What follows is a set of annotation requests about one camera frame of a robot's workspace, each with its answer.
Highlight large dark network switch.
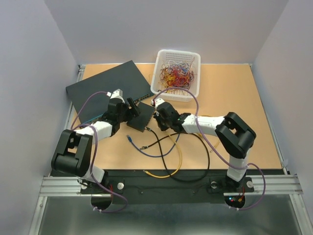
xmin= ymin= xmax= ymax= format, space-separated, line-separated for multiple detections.
xmin=66 ymin=60 xmax=154 ymax=123

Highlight aluminium frame rail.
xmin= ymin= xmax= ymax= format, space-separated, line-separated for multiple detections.
xmin=39 ymin=175 xmax=303 ymax=197

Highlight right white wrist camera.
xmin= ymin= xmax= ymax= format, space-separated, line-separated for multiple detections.
xmin=151 ymin=98 xmax=164 ymax=108

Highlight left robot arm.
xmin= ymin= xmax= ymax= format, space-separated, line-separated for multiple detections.
xmin=51 ymin=98 xmax=141 ymax=193

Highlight white plastic basket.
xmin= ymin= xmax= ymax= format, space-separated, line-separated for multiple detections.
xmin=151 ymin=49 xmax=201 ymax=102

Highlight yellow ethernet cable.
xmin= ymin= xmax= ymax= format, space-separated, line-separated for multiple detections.
xmin=143 ymin=115 xmax=221 ymax=179

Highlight small black network switch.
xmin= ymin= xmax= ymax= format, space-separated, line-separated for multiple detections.
xmin=127 ymin=102 xmax=155 ymax=132

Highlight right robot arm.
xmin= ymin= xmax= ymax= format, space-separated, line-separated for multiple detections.
xmin=152 ymin=99 xmax=256 ymax=191

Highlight black ethernet cable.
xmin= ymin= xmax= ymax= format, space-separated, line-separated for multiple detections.
xmin=139 ymin=127 xmax=211 ymax=183

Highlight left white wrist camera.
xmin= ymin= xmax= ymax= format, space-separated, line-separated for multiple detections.
xmin=106 ymin=89 xmax=124 ymax=102

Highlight blue ethernet cable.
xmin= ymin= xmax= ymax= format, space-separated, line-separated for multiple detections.
xmin=126 ymin=133 xmax=180 ymax=158

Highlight tangled colourful wires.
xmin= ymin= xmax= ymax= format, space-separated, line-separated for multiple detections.
xmin=156 ymin=61 xmax=198 ymax=94

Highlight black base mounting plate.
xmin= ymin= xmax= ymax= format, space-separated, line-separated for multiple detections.
xmin=79 ymin=170 xmax=254 ymax=208

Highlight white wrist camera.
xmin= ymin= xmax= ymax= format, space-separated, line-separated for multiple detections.
xmin=106 ymin=89 xmax=124 ymax=102
xmin=151 ymin=98 xmax=164 ymax=108

